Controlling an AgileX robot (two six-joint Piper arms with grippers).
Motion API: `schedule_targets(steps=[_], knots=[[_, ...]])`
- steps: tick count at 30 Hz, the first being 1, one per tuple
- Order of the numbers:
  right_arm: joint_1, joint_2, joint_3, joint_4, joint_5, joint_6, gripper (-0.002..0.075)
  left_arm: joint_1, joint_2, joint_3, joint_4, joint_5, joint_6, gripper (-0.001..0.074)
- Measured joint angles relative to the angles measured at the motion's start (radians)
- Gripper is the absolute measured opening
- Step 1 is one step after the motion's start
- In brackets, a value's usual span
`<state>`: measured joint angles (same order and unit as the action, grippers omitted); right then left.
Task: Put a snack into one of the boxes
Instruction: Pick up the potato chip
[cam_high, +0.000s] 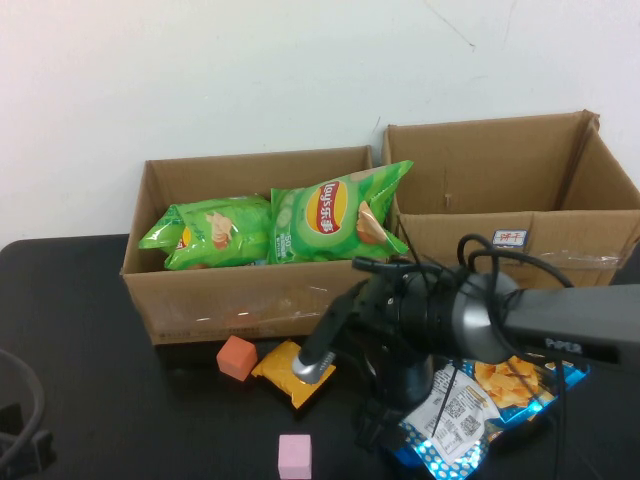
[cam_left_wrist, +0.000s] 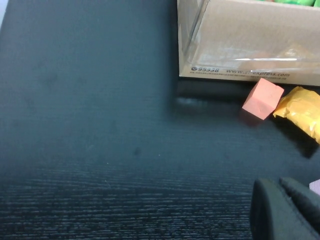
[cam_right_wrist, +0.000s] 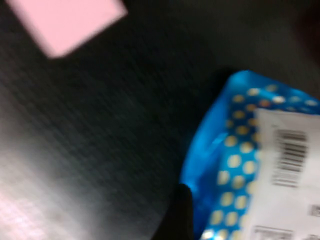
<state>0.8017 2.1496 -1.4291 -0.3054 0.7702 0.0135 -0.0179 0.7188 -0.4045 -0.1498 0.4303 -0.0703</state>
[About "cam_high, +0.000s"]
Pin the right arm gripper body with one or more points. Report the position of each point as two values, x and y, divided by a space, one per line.
385 320

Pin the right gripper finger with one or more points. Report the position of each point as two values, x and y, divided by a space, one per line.
325 335
377 425

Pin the yellow snack packet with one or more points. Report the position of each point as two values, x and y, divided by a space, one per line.
280 372

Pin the blue Vikar shrimp chips bag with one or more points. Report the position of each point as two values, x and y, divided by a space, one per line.
500 382

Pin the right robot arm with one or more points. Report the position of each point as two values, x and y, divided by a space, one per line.
565 315

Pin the pink foam cube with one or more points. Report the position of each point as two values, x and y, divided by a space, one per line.
294 457

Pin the orange foam cube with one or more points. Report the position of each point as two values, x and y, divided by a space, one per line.
235 357

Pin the green Lay's chips bag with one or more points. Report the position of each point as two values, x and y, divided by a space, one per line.
310 235

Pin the cardboard box with F2 print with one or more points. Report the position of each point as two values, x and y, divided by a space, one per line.
225 300

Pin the crumpled green chips bag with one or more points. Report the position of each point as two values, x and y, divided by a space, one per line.
225 235

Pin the white label sticker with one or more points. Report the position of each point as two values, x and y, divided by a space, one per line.
510 237

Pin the cardboard box with white label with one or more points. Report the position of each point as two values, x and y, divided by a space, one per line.
475 190

